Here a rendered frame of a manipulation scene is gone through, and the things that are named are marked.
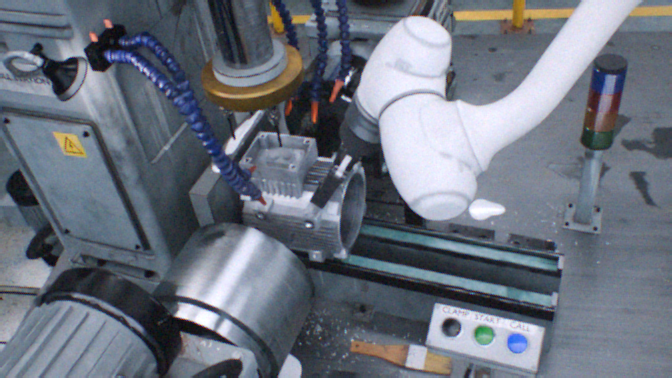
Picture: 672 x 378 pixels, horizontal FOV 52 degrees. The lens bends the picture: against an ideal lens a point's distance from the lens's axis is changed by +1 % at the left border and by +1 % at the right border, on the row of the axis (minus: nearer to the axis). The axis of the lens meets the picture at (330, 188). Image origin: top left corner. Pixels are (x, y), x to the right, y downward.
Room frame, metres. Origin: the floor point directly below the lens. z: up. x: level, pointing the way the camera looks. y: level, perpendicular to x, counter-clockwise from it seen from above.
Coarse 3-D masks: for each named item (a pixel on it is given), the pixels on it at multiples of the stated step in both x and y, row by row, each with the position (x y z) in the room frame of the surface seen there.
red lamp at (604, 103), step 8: (592, 96) 1.04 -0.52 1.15; (600, 96) 1.03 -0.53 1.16; (608, 96) 1.02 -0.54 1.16; (616, 96) 1.02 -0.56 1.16; (592, 104) 1.04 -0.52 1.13; (600, 104) 1.03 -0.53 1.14; (608, 104) 1.02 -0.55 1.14; (616, 104) 1.02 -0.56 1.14; (600, 112) 1.03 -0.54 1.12; (608, 112) 1.02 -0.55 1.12
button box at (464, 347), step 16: (432, 320) 0.65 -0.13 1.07; (464, 320) 0.64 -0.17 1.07; (480, 320) 0.63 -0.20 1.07; (496, 320) 0.63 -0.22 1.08; (432, 336) 0.63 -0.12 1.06; (464, 336) 0.62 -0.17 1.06; (496, 336) 0.61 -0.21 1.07; (528, 336) 0.59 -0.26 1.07; (432, 352) 0.63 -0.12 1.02; (448, 352) 0.61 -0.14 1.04; (464, 352) 0.60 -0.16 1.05; (480, 352) 0.59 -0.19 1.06; (496, 352) 0.58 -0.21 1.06; (528, 352) 0.57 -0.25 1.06; (496, 368) 0.58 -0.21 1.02; (512, 368) 0.56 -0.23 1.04; (528, 368) 0.55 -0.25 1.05
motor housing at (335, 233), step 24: (312, 168) 1.02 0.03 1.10; (264, 192) 1.01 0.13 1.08; (312, 192) 0.97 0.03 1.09; (336, 192) 0.95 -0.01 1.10; (360, 192) 1.05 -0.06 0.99; (288, 216) 0.95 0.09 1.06; (336, 216) 0.92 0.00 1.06; (360, 216) 1.02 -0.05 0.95; (312, 240) 0.92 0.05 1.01; (336, 240) 0.90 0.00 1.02
